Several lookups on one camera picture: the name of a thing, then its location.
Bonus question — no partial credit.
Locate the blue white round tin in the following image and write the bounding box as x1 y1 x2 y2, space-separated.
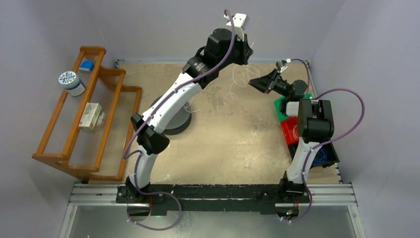
58 71 86 97

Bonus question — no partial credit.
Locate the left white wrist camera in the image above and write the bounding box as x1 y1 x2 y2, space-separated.
232 13 250 41

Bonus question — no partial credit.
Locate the blue white small box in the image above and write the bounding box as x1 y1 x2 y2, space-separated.
78 60 95 73

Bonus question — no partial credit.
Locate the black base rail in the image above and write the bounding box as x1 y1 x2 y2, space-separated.
116 182 309 217

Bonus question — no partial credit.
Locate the green plastic bin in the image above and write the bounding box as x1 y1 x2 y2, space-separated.
274 92 314 122

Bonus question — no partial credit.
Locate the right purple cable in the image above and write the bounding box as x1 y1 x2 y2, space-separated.
279 58 366 224

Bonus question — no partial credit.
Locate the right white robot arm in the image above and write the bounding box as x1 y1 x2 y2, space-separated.
249 69 334 202

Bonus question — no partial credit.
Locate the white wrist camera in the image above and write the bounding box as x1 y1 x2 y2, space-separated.
275 59 291 74
232 13 250 41

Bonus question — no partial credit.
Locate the wooden rack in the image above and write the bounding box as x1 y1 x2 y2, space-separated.
32 46 142 181

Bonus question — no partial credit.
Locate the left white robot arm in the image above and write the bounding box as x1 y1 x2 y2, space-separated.
125 27 253 203

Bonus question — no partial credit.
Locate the aluminium frame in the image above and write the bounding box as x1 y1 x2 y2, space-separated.
59 183 366 238

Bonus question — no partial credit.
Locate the black cable spool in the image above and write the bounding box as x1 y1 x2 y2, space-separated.
149 95 192 135

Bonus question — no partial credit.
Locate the red plastic bin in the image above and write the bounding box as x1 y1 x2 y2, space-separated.
280 117 299 145

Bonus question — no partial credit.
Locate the white red carton box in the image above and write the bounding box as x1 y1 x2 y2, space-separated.
78 103 102 130

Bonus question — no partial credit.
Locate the black plastic bin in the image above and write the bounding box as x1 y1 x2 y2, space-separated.
287 142 340 168

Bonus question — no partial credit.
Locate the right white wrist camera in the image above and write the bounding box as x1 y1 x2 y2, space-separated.
275 59 291 74

